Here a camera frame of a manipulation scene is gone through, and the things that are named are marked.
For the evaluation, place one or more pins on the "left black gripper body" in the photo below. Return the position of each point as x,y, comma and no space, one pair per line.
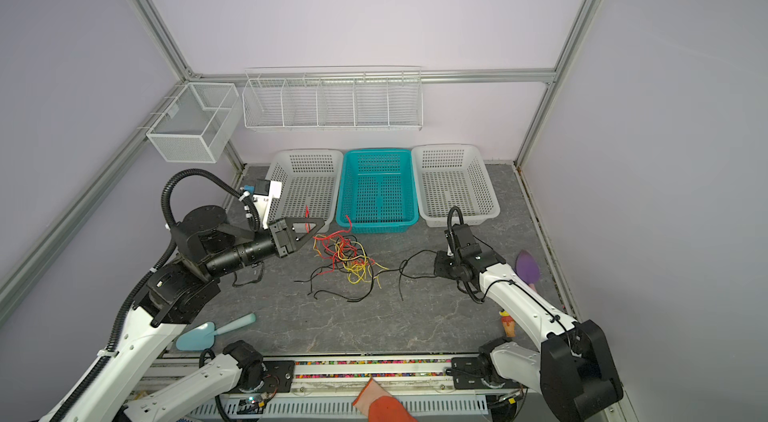
251,247

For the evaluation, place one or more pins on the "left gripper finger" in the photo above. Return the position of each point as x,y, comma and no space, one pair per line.
299,238
305,223

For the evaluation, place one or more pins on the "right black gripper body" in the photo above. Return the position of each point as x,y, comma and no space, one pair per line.
448,265

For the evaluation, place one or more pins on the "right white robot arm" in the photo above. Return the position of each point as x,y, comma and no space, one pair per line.
572,366

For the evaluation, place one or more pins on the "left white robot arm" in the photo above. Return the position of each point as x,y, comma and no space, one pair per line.
159,307

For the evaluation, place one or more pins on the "left white plastic basket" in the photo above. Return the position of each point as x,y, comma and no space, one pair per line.
311,181

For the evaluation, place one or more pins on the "white plastic basket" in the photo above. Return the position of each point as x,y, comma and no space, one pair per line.
448,175
311,181

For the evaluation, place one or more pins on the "purple plastic spoon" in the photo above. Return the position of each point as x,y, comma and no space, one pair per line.
527,269

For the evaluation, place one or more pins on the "teal plastic basket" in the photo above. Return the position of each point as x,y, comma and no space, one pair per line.
377,191

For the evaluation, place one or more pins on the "toy ice cream cone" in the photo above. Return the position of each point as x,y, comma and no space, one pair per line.
508,324

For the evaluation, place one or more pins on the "right white plastic basket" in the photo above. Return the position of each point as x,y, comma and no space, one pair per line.
448,175

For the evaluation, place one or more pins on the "teal plastic scoop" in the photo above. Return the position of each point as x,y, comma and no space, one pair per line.
204,336

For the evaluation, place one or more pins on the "orange red glove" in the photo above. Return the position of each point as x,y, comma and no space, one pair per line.
378,405

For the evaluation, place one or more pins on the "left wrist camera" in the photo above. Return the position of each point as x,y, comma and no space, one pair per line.
258,199

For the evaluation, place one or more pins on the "white mesh wall box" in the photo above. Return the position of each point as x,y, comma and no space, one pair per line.
198,123

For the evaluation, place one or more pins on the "white wire wall shelf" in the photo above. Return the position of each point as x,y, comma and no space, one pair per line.
333,98

